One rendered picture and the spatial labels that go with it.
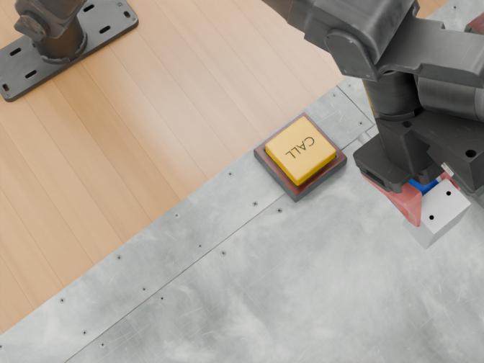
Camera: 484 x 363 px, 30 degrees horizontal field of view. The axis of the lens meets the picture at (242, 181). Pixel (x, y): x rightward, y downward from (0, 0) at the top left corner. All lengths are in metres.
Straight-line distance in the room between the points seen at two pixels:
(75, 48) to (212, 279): 0.34
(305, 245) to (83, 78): 0.36
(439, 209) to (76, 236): 0.43
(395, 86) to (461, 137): 0.07
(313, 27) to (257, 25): 0.45
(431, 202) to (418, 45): 0.21
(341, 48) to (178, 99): 0.44
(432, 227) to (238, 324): 0.26
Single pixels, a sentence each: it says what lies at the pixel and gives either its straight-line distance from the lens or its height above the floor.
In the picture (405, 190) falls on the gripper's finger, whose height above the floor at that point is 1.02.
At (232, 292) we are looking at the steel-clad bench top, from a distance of 1.04.
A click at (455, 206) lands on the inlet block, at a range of 0.91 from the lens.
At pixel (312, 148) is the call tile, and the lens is 1.06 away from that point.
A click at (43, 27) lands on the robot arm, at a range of 1.07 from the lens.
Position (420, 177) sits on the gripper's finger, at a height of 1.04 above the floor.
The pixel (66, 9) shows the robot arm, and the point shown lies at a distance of 1.02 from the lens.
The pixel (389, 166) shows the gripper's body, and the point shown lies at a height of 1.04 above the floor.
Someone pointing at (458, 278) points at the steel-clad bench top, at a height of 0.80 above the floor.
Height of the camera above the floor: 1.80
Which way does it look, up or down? 68 degrees down
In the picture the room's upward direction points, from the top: 6 degrees counter-clockwise
